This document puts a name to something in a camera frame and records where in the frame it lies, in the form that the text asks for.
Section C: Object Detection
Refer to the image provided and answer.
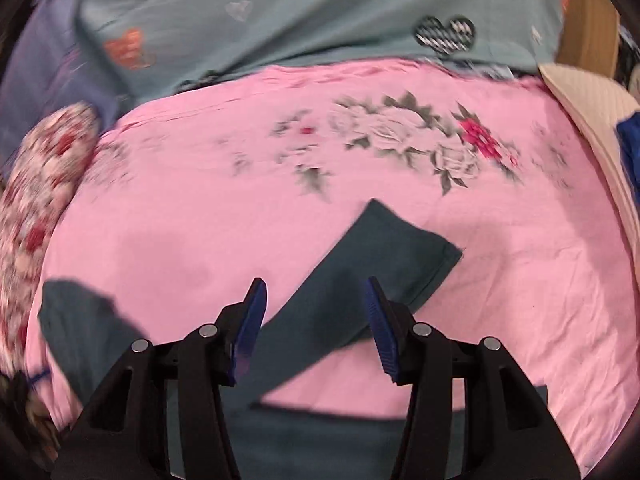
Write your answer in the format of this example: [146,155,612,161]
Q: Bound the dark teal pants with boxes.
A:
[40,202,464,479]

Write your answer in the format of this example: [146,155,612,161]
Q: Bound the pink floral bed sheet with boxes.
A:
[25,60,639,476]

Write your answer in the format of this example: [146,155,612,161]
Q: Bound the red floral bolster pillow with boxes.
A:
[1,103,99,375]

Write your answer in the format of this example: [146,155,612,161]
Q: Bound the blue cloth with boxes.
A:
[616,112,640,194]

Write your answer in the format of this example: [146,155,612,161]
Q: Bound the cream textured cloth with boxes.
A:
[538,62,640,261]

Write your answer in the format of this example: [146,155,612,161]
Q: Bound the purple plaid pillow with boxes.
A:
[1,0,127,172]

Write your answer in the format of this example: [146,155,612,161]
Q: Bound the brown wooden headboard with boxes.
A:
[555,0,620,78]

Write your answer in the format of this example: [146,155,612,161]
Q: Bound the teal heart print blanket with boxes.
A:
[74,0,566,103]

